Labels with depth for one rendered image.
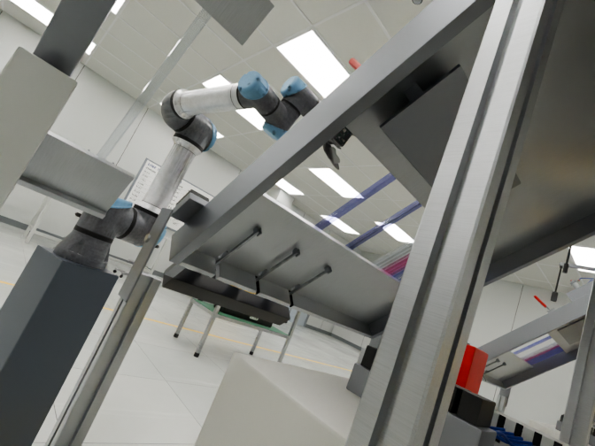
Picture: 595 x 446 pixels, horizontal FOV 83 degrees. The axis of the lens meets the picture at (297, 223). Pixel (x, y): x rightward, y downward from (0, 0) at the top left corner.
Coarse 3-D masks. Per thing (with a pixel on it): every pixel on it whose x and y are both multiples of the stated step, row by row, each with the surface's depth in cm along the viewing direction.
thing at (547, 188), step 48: (576, 0) 42; (576, 48) 47; (384, 96) 48; (432, 96) 45; (576, 96) 53; (384, 144) 54; (432, 144) 51; (528, 144) 59; (576, 144) 61; (528, 192) 69; (576, 192) 72; (528, 240) 83
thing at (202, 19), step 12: (204, 12) 47; (192, 24) 48; (204, 24) 48; (192, 36) 49; (180, 48) 49; (168, 60) 50; (156, 72) 52; (168, 72) 51; (156, 84) 52; (144, 96) 53; (132, 108) 54; (132, 120) 55; (120, 132) 56; (108, 144) 57
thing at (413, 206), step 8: (416, 200) 69; (408, 208) 69; (416, 208) 69; (392, 216) 71; (400, 216) 70; (384, 224) 71; (392, 224) 72; (368, 232) 73; (376, 232) 73; (360, 240) 74; (352, 248) 76
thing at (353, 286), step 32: (256, 224) 63; (288, 224) 65; (256, 256) 71; (288, 256) 72; (320, 256) 74; (352, 256) 76; (288, 288) 82; (320, 288) 85; (352, 288) 87; (384, 288) 90
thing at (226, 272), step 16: (192, 256) 65; (208, 256) 68; (208, 272) 66; (224, 272) 69; (240, 272) 73; (256, 288) 74; (272, 288) 78; (288, 304) 80; (304, 304) 84; (320, 304) 90; (336, 320) 92; (352, 320) 99; (368, 336) 103
